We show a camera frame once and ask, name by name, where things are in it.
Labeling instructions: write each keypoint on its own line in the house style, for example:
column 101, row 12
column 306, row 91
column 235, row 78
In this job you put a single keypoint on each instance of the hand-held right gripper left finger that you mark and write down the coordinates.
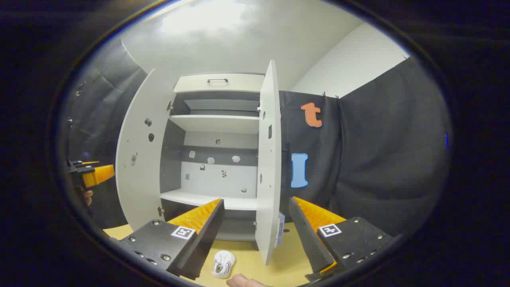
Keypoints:
column 203, row 239

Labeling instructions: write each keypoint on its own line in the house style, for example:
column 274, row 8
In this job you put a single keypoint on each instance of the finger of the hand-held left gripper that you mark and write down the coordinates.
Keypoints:
column 99, row 174

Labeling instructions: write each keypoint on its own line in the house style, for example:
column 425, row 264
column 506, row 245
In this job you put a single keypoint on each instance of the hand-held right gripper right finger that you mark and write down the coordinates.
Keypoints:
column 310, row 239

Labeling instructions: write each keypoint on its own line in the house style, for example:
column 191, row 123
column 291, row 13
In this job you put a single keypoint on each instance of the white striped canvas shoe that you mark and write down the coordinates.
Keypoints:
column 223, row 263

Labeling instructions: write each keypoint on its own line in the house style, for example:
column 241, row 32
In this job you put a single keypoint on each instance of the white grey shoe cabinet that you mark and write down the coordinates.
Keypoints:
column 219, row 179

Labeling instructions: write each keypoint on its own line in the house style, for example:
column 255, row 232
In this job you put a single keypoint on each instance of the white cabinet shelf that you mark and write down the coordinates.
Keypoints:
column 187, row 197
column 215, row 122

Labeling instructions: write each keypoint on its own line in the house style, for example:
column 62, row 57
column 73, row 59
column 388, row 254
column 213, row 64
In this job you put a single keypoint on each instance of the white cabinet drawer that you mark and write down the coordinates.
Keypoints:
column 239, row 83

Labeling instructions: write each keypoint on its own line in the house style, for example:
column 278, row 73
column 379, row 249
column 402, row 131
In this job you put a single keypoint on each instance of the small blue white box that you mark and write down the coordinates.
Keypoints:
column 281, row 231

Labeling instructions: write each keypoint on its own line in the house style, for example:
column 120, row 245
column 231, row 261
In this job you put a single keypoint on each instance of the black backdrop cloth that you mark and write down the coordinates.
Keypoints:
column 378, row 159
column 103, row 119

